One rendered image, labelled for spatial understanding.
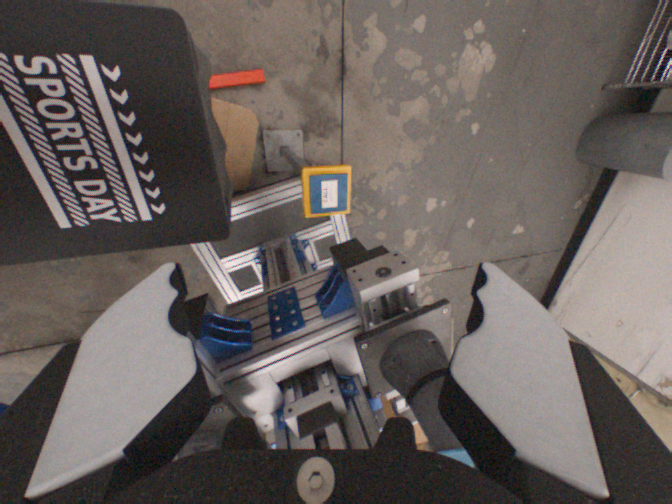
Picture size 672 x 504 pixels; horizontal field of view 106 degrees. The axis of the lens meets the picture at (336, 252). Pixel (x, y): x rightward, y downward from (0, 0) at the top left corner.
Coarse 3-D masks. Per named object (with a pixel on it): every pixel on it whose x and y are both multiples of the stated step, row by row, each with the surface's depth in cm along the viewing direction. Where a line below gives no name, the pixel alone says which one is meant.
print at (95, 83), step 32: (0, 64) 41; (32, 64) 42; (64, 64) 43; (96, 64) 44; (0, 96) 43; (32, 96) 44; (64, 96) 45; (96, 96) 46; (128, 96) 47; (32, 128) 46; (64, 128) 47; (96, 128) 48; (128, 128) 49; (32, 160) 47; (64, 160) 49; (96, 160) 50; (128, 160) 52; (64, 192) 51; (96, 192) 53; (128, 192) 54; (160, 192) 56; (64, 224) 53; (96, 224) 55
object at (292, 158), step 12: (264, 132) 139; (276, 132) 141; (288, 132) 143; (300, 132) 144; (264, 144) 142; (276, 144) 144; (288, 144) 146; (300, 144) 147; (276, 156) 147; (288, 156) 118; (300, 156) 150; (276, 168) 149; (288, 168) 151; (300, 168) 64; (312, 168) 63; (324, 168) 64; (336, 168) 65; (348, 168) 66; (348, 180) 67; (348, 192) 68; (348, 204) 70; (312, 216) 69
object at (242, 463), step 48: (240, 432) 5; (384, 432) 5; (144, 480) 4; (192, 480) 4; (240, 480) 4; (288, 480) 4; (336, 480) 4; (384, 480) 4; (432, 480) 4; (480, 480) 4
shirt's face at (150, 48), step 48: (0, 0) 38; (48, 0) 40; (0, 48) 40; (48, 48) 42; (96, 48) 43; (144, 48) 45; (144, 96) 48; (192, 96) 50; (0, 144) 45; (192, 144) 54; (0, 192) 48; (192, 192) 58; (0, 240) 51; (48, 240) 54; (96, 240) 56; (144, 240) 59; (192, 240) 63
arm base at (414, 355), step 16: (416, 336) 54; (432, 336) 55; (384, 352) 55; (400, 352) 52; (416, 352) 51; (432, 352) 51; (384, 368) 54; (400, 368) 52; (416, 368) 50; (432, 368) 49; (400, 384) 51; (416, 384) 48
